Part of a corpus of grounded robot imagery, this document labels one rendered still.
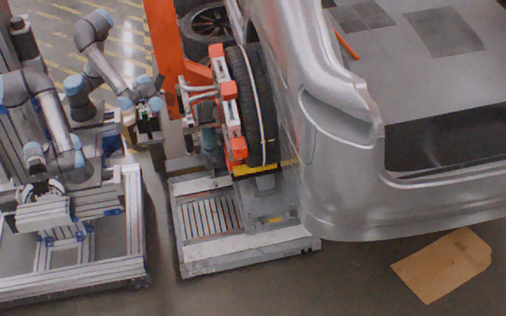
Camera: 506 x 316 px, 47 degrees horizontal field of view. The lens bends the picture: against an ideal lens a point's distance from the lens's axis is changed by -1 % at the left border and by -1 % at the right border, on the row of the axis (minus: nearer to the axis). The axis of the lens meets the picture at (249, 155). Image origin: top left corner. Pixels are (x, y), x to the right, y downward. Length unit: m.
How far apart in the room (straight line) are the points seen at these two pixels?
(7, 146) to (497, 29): 2.64
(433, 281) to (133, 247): 1.69
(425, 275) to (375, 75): 1.16
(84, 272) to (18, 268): 0.41
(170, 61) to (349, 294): 1.66
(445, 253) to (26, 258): 2.41
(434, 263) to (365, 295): 0.45
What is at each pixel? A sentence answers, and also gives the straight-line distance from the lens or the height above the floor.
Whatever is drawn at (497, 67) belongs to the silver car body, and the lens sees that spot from 3.31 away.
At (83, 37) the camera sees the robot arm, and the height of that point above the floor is 1.38.
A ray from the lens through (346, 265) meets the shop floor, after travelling 3.46.
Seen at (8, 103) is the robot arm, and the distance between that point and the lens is 2.68.
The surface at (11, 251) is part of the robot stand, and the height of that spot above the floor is 0.21.
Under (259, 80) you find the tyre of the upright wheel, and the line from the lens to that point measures 2.85.
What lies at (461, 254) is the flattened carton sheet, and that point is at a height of 0.01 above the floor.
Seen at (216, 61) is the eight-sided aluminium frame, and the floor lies 1.12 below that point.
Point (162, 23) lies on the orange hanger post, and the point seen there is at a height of 1.20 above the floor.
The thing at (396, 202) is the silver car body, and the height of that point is 1.11.
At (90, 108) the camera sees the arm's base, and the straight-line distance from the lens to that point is 3.35.
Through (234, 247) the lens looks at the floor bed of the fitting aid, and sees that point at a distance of 3.46.
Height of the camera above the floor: 2.77
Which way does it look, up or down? 42 degrees down
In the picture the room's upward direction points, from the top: 7 degrees counter-clockwise
